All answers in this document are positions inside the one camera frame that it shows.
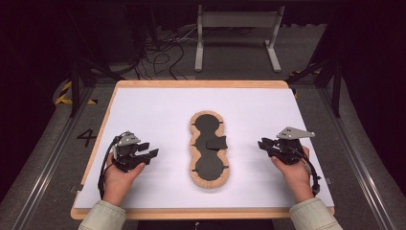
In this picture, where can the black tripod stand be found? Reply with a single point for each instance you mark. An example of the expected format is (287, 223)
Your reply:
(335, 83)
(75, 80)

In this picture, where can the tan peanut-shaped cushion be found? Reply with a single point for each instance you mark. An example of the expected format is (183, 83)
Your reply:
(207, 166)

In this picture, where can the small metal table clip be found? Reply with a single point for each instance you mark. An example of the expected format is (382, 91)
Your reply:
(328, 181)
(76, 188)

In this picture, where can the person's left hand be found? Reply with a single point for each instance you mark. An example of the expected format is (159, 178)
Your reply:
(116, 183)

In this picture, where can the person's right hand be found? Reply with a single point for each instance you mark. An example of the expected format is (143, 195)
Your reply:
(298, 180)

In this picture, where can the yellow black floor tape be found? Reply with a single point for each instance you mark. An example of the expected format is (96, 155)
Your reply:
(303, 71)
(63, 96)

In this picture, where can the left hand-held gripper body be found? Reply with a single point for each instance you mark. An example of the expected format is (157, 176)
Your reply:
(126, 153)

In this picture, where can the grey metal stand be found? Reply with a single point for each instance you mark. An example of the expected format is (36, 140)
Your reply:
(239, 19)

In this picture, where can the metal floor rail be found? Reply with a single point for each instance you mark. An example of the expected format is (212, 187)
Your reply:
(48, 166)
(360, 166)

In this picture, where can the white board with wood frame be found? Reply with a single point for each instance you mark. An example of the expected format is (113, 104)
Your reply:
(159, 127)

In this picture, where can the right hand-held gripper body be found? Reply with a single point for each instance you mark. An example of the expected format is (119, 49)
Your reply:
(288, 150)

